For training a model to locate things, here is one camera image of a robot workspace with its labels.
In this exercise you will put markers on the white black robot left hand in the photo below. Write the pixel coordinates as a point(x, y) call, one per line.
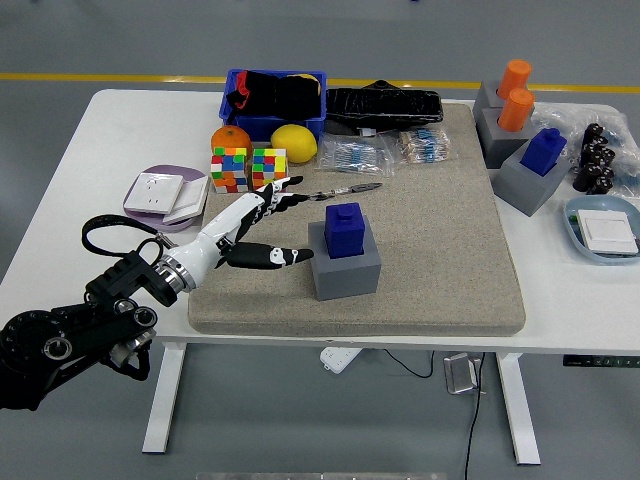
point(215, 235)

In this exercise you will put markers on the blue square seal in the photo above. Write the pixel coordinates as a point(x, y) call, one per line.
point(542, 152)
point(344, 232)

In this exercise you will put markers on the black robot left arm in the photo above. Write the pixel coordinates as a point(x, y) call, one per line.
point(100, 330)

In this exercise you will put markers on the grey seal holder block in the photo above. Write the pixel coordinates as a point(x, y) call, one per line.
point(484, 100)
point(525, 192)
point(347, 277)
point(502, 145)

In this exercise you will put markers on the orange cylinder seal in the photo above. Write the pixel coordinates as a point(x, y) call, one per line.
point(516, 110)
point(515, 77)

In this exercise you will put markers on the multicolour puzzle cube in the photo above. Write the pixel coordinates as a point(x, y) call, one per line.
point(229, 170)
point(269, 171)

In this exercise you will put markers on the purple shallow tray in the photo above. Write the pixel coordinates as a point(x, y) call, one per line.
point(175, 171)

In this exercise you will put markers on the orange fruit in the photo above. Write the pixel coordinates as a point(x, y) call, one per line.
point(230, 136)

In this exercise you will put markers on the yellow lemon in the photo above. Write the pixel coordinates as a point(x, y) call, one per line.
point(295, 144)

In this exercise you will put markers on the blue plastic bin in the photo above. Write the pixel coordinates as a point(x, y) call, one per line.
point(272, 127)

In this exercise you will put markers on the black cloth with red trim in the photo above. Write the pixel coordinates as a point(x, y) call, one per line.
point(280, 97)

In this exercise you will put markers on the clear bag of blue resistors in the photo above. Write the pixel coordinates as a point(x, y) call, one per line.
point(355, 155)

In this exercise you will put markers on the white table leg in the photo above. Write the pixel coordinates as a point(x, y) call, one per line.
point(162, 400)
point(520, 410)

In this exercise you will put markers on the white power strip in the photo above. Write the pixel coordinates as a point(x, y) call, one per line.
point(340, 359)

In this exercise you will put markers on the yellow item in bin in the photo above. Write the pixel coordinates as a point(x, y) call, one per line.
point(307, 77)

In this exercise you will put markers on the small white connector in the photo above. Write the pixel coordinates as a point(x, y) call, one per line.
point(367, 132)

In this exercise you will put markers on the black foil wrapped package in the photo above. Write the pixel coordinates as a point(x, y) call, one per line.
point(385, 107)

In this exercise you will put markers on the grey-brown table mat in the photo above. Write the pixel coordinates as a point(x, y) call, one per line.
point(440, 240)

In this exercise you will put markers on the silver metal floor box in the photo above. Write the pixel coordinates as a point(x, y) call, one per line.
point(461, 374)

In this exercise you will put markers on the clear bag of blue parts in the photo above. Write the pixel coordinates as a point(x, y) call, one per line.
point(560, 117)

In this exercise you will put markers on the light blue shallow tray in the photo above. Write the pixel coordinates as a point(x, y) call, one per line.
point(600, 202)

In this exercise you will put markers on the black table control panel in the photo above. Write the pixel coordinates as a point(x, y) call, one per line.
point(600, 361)

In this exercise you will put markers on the white wall switch panel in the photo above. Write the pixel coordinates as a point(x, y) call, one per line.
point(192, 197)
point(607, 231)

